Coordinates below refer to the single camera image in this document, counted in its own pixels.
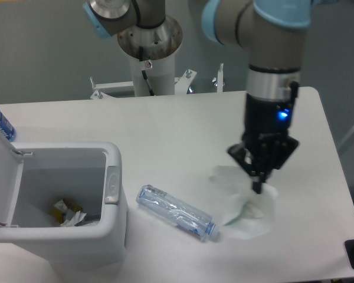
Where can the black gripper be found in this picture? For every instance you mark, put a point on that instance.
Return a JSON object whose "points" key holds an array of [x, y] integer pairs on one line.
{"points": [[266, 142]]}

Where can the white wrapper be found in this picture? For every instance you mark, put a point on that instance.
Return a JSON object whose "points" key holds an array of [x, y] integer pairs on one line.
{"points": [[242, 213]]}

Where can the crushed clear plastic bottle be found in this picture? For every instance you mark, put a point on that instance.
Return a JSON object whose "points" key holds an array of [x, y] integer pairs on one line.
{"points": [[184, 215]]}

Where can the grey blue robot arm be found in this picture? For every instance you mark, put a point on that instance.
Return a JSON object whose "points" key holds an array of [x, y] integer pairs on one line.
{"points": [[273, 32]]}

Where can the white plastic trash can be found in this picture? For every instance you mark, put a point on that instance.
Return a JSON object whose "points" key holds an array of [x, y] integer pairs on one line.
{"points": [[33, 177]]}

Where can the yellow white trash in bin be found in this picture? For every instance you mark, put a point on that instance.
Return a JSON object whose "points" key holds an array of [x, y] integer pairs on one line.
{"points": [[69, 214]]}

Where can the blue labelled bottle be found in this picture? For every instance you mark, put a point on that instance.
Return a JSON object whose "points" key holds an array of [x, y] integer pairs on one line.
{"points": [[6, 128]]}

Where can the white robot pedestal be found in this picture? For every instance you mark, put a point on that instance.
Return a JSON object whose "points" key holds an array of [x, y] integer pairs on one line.
{"points": [[151, 54]]}

